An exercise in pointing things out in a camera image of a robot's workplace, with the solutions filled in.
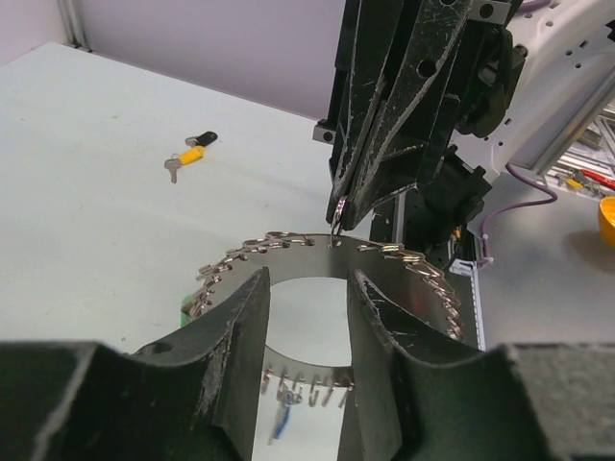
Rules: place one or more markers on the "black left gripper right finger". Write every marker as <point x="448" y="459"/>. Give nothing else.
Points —
<point x="421" y="395"/>

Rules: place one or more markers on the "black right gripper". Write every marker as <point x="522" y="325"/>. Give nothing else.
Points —
<point x="406" y="72"/>

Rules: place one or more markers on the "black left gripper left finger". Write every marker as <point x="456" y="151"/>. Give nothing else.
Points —
<point x="191" y="395"/>

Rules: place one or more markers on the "metal band with key rings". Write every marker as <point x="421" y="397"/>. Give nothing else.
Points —
<point x="399" y="275"/>

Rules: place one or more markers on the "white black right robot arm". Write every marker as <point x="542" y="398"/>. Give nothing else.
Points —
<point x="568" y="74"/>

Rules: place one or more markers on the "green plastic key tag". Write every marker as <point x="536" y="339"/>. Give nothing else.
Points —
<point x="185" y="311"/>

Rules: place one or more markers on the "silver key with black tag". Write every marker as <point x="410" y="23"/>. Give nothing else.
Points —
<point x="190" y="141"/>

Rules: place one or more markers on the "silver key with yellow tag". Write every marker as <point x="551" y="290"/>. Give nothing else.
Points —
<point x="172" y="165"/>

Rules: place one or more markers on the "white slotted cable duct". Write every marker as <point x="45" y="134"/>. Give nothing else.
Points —
<point x="470" y="270"/>

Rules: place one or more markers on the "right aluminium frame post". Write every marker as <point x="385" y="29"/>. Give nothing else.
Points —
<point x="73" y="19"/>

